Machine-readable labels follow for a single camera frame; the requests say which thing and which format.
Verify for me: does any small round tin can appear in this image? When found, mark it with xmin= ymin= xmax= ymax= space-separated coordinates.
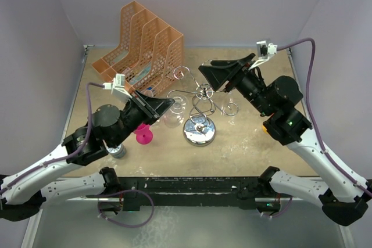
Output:
xmin=107 ymin=144 xmax=127 ymax=159

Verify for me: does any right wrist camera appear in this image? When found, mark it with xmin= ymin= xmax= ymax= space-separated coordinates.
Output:
xmin=249 ymin=40 xmax=278 ymax=70

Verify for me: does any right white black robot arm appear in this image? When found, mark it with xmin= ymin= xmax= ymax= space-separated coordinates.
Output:
xmin=198 ymin=53 xmax=371 ymax=227

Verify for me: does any black base frame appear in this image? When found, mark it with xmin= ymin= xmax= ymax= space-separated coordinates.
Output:
xmin=85 ymin=166 xmax=294 ymax=213

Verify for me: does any orange plastic file organizer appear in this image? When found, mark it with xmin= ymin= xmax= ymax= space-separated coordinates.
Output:
xmin=92 ymin=1 xmax=184 ymax=96

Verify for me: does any clear round wine glass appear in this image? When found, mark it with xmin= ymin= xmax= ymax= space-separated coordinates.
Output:
xmin=162 ymin=94 xmax=188 ymax=128

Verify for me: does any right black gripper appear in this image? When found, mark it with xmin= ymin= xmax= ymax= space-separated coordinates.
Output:
xmin=199 ymin=52 xmax=274 ymax=116

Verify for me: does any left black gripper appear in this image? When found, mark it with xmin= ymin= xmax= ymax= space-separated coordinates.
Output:
xmin=110 ymin=89 xmax=175 ymax=148

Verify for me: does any pink plastic goblet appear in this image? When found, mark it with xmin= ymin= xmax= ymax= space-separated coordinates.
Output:
xmin=134 ymin=124 xmax=153 ymax=145

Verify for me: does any yellow plastic goblet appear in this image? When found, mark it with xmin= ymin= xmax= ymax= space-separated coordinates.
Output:
xmin=262 ymin=125 xmax=269 ymax=134

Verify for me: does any clear champagne flute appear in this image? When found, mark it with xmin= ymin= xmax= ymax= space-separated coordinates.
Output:
xmin=221 ymin=92 xmax=237 ymax=125

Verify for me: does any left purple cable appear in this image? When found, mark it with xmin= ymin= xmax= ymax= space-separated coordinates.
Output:
xmin=0 ymin=82 xmax=107 ymax=196

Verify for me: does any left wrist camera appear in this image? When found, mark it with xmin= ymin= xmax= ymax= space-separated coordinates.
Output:
xmin=103 ymin=73 xmax=133 ymax=103

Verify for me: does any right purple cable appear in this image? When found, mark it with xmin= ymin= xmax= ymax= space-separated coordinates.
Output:
xmin=276 ymin=37 xmax=372 ymax=196

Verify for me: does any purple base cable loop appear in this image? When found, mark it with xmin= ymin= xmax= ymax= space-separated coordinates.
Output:
xmin=97 ymin=186 xmax=155 ymax=228

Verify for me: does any clear wine glass left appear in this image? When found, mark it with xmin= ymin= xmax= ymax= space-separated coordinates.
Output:
xmin=143 ymin=87 xmax=160 ymax=128

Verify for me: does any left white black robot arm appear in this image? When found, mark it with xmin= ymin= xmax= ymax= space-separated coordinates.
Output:
xmin=1 ymin=91 xmax=175 ymax=222

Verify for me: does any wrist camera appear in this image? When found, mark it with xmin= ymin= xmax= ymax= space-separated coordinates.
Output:
xmin=249 ymin=40 xmax=278 ymax=70
xmin=103 ymin=73 xmax=133 ymax=103

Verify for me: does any chrome wine glass rack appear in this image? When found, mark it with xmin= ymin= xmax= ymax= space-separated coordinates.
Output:
xmin=166 ymin=66 xmax=239 ymax=147

